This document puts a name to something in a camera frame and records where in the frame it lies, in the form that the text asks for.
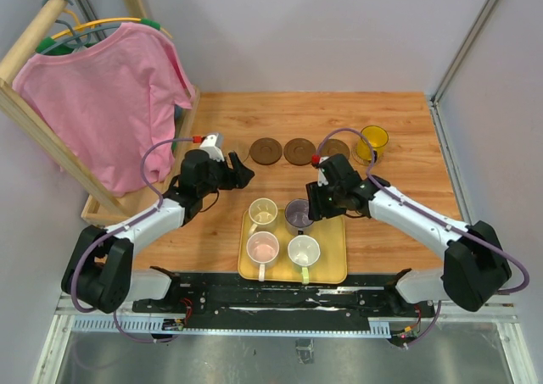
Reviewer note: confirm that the yellow transparent mug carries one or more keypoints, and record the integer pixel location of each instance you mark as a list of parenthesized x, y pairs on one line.
[(375, 135)]

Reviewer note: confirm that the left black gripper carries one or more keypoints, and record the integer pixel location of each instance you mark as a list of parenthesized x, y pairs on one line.
[(232, 170)]

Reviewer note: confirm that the grey-green hanger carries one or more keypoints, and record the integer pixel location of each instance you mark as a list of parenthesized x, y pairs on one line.
[(69, 44)]

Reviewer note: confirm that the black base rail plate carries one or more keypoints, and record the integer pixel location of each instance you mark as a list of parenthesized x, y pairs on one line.
[(228, 301)]

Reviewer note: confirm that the brown coaster top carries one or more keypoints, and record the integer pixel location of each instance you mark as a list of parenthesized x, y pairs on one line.
[(266, 151)]

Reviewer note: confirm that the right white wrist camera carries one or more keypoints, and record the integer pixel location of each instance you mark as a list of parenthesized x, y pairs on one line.
[(322, 179)]

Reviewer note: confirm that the aluminium frame rails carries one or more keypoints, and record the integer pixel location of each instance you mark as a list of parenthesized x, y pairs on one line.
[(164, 326)]

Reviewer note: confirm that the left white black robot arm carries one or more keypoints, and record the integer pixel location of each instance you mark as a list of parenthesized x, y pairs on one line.
[(98, 275)]

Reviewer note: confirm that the yellow hanger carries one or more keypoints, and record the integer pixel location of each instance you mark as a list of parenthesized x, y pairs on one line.
[(97, 23)]

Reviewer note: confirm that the wooden clothes rack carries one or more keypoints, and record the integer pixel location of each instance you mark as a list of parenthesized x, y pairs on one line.
[(102, 208)]

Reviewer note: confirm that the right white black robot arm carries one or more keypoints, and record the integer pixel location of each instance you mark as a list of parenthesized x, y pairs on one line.
[(473, 267)]

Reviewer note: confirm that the woven rattan coaster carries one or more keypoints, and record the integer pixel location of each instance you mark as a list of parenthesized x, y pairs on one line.
[(240, 148), (362, 154)]

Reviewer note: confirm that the pink t-shirt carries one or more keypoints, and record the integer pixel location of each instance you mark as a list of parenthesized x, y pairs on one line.
[(113, 104)]

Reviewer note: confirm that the pink mug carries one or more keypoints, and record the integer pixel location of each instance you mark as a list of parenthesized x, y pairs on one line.
[(263, 249)]

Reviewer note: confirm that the cream mug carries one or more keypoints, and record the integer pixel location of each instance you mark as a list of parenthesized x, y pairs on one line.
[(263, 215)]

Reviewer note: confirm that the purple mug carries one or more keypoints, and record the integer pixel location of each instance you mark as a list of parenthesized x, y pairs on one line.
[(297, 219)]

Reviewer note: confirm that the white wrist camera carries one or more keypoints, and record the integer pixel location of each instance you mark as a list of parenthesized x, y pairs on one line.
[(322, 179), (212, 146)]

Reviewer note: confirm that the white green-handled mug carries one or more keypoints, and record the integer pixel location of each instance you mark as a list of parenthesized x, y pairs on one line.
[(304, 251)]

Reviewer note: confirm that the brown coaster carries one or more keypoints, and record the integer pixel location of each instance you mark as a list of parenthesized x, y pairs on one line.
[(299, 151), (266, 151), (334, 146)]

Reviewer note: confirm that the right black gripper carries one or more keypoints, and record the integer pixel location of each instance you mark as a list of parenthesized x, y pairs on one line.
[(316, 202)]

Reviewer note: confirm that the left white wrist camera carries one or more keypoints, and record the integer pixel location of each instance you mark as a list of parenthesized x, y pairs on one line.
[(212, 146)]

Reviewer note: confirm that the yellow plastic tray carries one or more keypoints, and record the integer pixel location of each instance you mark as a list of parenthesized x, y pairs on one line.
[(331, 268)]

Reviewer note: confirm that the brown coaster bottom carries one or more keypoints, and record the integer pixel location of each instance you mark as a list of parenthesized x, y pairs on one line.
[(299, 151)]

